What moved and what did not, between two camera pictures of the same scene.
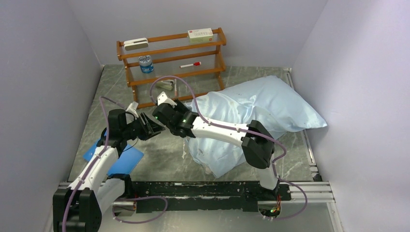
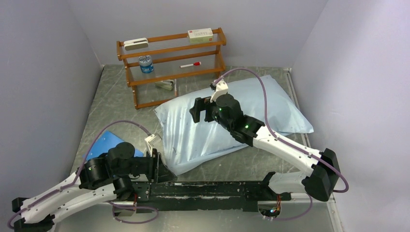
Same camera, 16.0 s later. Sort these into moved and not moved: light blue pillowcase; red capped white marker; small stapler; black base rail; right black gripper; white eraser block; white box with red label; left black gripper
Moved: left black gripper; right black gripper; light blue pillowcase
Not moved: white box with red label; small stapler; white eraser block; red capped white marker; black base rail
